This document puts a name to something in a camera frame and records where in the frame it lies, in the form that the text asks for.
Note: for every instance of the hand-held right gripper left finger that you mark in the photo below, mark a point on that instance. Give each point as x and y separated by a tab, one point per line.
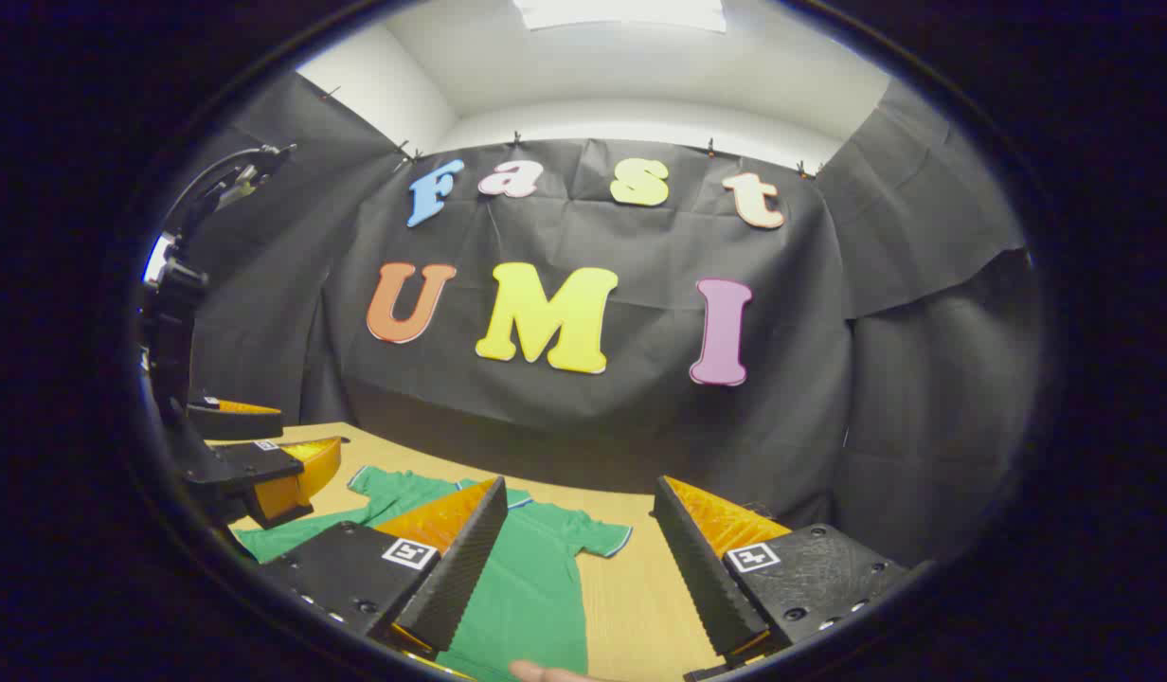
465	568

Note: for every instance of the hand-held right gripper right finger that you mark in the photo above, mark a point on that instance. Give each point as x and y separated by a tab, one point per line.
697	578

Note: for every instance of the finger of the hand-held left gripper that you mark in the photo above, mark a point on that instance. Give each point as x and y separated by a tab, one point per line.
238	421
252	469

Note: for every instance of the green T-shirt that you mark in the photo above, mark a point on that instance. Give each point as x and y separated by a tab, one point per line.
536	587

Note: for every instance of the computer monitor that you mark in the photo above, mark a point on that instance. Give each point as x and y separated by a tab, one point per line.
157	260

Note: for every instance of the black backdrop cloth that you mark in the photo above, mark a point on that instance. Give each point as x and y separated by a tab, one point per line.
640	417

